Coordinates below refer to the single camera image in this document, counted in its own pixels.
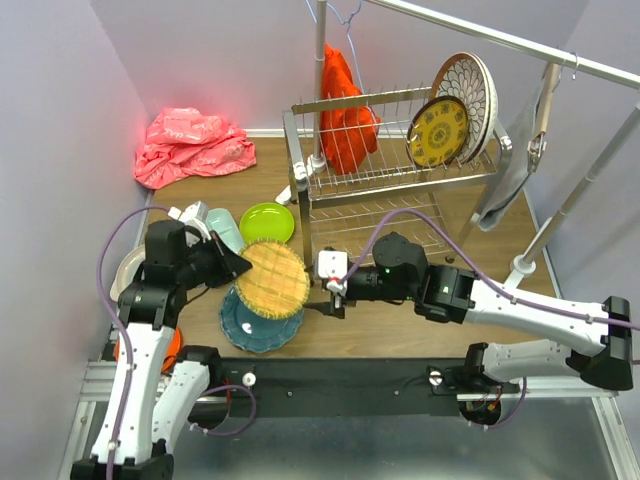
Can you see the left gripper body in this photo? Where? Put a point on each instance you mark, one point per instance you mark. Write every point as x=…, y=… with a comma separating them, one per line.
x=204, y=265

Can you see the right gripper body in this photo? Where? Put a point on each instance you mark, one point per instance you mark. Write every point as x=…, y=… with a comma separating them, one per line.
x=337, y=312

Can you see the pale blue rectangular dish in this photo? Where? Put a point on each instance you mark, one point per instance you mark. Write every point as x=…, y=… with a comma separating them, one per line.
x=222, y=222

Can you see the woven bamboo tray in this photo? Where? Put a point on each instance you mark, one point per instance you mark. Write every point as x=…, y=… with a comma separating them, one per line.
x=277, y=285

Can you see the yellow patterned dark plate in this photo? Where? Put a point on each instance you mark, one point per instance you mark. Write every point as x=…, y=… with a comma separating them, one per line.
x=437, y=132

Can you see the large floral brown-rim plate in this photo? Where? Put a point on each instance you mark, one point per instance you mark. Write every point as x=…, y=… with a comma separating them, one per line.
x=492, y=108

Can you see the small floral brown-rim plate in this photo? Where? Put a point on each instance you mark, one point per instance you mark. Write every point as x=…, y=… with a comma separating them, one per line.
x=462, y=76

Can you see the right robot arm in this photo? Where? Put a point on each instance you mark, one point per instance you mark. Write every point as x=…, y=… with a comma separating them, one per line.
x=590, y=341

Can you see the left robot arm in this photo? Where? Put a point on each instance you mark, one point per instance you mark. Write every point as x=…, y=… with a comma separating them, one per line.
x=143, y=421

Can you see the steel two-tier dish rack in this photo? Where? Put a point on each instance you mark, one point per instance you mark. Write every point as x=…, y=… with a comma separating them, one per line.
x=341, y=210

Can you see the lime green plate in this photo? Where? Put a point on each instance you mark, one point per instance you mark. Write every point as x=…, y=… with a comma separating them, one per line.
x=267, y=220

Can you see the teal scalloped plate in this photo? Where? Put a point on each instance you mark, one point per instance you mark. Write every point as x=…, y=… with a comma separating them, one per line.
x=251, y=332

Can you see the white ringed grey plate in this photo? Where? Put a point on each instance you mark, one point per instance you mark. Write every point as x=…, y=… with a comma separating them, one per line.
x=126, y=271

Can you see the orange plate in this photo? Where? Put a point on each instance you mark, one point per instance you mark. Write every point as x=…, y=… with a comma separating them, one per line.
x=172, y=345

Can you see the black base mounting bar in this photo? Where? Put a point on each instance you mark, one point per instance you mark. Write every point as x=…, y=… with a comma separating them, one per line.
x=348, y=387

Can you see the pink plastic bag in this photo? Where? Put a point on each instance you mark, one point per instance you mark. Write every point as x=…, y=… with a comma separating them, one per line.
x=182, y=143

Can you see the orange cloth on hanger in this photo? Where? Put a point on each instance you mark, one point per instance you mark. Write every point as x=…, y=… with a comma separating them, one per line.
x=348, y=134

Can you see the grey hanging towel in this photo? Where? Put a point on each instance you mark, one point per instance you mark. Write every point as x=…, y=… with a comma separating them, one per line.
x=520, y=132

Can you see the wooden clip hanger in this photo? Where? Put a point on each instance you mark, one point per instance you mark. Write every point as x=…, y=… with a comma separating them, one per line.
x=537, y=145

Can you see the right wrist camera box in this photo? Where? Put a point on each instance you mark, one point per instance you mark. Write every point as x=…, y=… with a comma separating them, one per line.
x=332, y=268

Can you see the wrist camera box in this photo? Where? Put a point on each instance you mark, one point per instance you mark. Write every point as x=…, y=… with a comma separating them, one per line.
x=193, y=216
x=332, y=268

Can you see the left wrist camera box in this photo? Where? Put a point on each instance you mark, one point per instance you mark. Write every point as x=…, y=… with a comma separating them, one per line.
x=193, y=216

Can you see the white clothes rack frame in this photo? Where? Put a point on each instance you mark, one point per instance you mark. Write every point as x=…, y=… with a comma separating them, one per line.
x=531, y=48

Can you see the blue wire hanger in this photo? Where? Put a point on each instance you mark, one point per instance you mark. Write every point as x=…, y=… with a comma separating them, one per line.
x=347, y=23

